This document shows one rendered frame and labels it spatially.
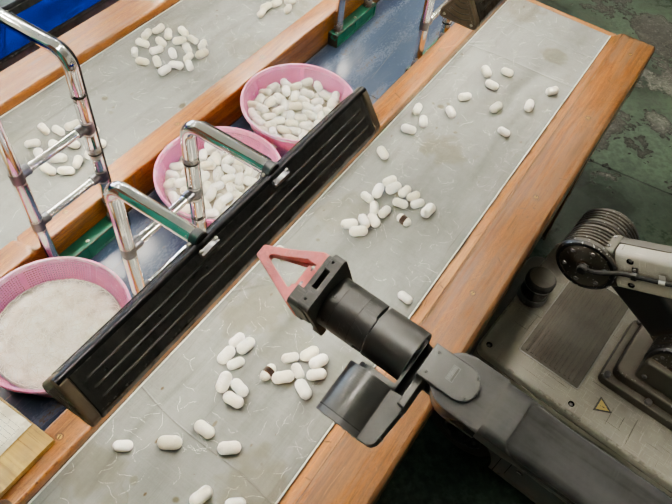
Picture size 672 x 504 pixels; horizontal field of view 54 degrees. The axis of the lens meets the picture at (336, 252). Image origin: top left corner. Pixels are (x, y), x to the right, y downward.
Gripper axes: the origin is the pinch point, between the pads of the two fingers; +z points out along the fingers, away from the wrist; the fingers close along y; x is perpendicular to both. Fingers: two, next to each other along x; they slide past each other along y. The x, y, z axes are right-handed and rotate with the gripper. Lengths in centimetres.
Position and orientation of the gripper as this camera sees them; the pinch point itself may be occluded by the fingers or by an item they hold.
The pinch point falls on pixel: (266, 254)
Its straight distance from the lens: 71.9
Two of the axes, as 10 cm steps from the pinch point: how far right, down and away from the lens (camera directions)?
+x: 6.0, -7.7, 2.2
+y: 1.2, 3.5, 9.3
